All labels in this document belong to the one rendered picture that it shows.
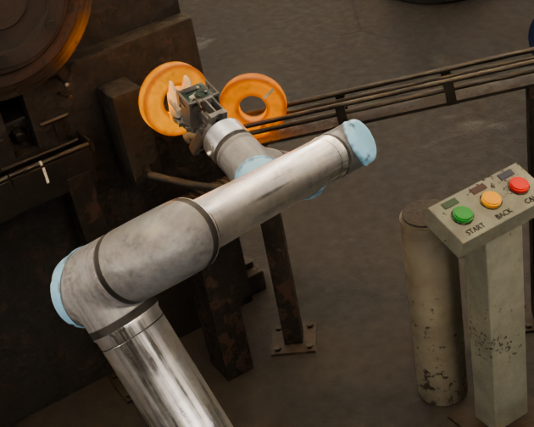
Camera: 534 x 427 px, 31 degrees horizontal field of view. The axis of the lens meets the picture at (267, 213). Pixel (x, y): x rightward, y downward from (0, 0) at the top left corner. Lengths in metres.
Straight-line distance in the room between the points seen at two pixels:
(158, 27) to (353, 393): 1.01
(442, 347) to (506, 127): 1.40
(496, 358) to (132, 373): 0.95
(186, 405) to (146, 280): 0.22
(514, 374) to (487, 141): 1.35
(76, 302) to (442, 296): 0.96
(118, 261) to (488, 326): 0.96
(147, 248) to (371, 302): 1.41
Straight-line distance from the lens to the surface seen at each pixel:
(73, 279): 1.47
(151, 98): 2.04
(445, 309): 2.20
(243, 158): 1.81
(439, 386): 2.35
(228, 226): 1.48
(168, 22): 2.38
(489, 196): 1.98
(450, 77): 2.26
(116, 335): 1.47
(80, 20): 2.16
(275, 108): 2.23
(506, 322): 2.13
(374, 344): 2.58
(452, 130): 3.52
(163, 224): 1.40
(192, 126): 1.96
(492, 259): 2.01
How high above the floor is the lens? 1.67
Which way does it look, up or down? 32 degrees down
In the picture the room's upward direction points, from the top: 11 degrees counter-clockwise
